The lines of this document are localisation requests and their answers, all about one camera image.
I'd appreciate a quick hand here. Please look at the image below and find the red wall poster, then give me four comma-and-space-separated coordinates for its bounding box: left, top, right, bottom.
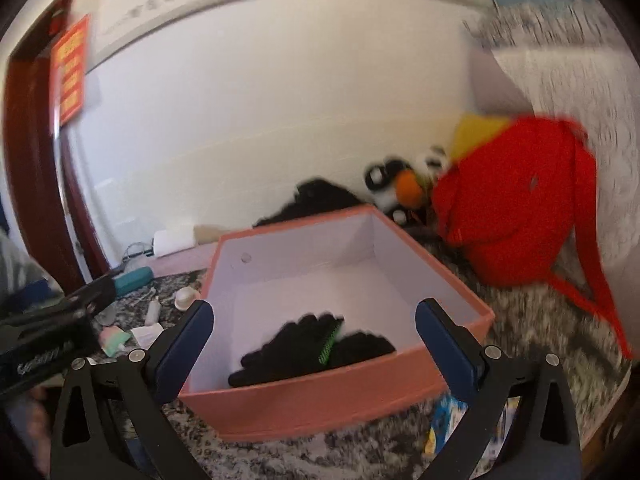
49, 14, 92, 127

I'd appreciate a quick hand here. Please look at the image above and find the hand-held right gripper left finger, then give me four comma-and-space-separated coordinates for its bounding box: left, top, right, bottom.
49, 299, 216, 480

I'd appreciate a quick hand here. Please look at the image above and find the pink and mint packet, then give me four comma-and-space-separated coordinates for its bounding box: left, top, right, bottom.
99, 325, 132, 359

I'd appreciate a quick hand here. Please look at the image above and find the teal case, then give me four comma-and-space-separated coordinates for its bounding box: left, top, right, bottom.
113, 267, 154, 295

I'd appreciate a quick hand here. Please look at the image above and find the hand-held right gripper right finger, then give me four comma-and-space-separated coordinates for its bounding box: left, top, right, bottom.
415, 298, 584, 480

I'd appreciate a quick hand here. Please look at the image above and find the small white carton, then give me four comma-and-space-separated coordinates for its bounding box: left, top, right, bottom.
131, 322, 165, 347

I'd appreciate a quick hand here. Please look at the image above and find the small white cup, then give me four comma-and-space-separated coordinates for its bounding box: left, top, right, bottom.
174, 287, 202, 311

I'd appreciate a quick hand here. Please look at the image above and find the dark red door frame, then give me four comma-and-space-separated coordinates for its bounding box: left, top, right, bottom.
4, 0, 117, 293

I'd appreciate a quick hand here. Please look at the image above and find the yellow cloth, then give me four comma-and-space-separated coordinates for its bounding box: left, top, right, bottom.
450, 114, 513, 161

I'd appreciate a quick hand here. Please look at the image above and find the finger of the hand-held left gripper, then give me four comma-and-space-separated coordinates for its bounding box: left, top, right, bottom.
62, 272, 124, 320

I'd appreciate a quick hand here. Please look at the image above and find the pale pink pad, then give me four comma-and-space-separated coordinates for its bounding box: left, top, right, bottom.
146, 247, 220, 279

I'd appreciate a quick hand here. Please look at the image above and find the speckled granite desktop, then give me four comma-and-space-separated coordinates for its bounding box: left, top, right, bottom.
92, 232, 632, 480

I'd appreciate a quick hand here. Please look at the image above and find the black cloth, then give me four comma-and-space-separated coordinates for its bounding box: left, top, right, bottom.
252, 177, 368, 228

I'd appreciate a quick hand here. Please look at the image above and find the blue and yellow packet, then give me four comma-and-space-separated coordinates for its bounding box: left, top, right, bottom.
425, 394, 520, 462

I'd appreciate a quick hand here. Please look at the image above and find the black white plush toy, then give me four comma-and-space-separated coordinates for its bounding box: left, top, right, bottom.
362, 144, 451, 226

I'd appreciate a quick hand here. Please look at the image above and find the black glove with green stripe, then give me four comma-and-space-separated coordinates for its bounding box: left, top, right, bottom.
240, 312, 347, 368

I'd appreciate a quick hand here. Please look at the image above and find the white power adapter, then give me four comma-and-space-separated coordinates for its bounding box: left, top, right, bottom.
152, 227, 197, 256

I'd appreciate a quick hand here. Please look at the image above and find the grey cable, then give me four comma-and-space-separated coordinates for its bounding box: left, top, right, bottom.
122, 241, 153, 263

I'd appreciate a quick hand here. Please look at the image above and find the pink cardboard box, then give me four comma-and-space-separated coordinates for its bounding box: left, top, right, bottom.
177, 204, 496, 442

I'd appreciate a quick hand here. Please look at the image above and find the red backpack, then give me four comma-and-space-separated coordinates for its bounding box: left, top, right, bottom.
431, 115, 635, 361

